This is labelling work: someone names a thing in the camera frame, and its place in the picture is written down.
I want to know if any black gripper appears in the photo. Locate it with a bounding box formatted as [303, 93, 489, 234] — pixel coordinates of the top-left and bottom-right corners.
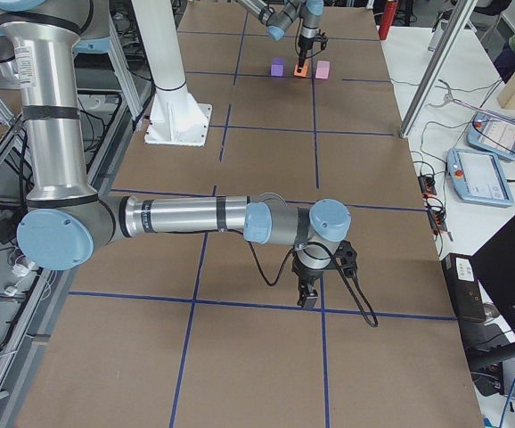
[296, 36, 318, 58]

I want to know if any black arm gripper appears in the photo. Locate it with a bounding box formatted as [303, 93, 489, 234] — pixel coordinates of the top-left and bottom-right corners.
[291, 255, 328, 294]

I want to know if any orange foam block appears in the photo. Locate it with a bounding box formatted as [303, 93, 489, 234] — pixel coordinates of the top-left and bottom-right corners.
[293, 62, 308, 78]

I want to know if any pink foam block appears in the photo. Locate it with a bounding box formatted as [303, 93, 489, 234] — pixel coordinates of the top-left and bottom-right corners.
[315, 60, 331, 80]

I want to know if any purple foam block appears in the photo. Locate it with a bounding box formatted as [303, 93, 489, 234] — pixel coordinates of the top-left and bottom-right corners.
[270, 58, 285, 77]

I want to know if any red cylinder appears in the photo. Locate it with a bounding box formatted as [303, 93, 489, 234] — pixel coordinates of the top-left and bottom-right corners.
[379, 0, 398, 41]

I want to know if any reacher grabber tool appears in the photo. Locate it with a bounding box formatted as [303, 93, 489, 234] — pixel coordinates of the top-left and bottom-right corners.
[427, 78, 515, 140]

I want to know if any black laptop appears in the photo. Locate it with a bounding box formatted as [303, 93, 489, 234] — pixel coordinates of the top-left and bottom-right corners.
[440, 207, 515, 353]

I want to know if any teach pendant near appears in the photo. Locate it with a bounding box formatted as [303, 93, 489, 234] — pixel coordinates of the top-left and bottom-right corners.
[446, 148, 514, 208]

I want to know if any teach pendant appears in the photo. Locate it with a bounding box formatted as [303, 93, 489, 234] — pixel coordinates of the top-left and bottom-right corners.
[446, 148, 514, 208]
[467, 113, 515, 161]

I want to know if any teach pendant far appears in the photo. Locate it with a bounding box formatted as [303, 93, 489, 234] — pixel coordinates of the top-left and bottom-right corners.
[467, 113, 515, 161]

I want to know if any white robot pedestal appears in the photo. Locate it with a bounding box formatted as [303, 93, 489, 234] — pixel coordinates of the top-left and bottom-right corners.
[132, 0, 212, 147]

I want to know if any aluminium frame post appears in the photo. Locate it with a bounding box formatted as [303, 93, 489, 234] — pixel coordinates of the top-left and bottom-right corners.
[399, 0, 478, 138]

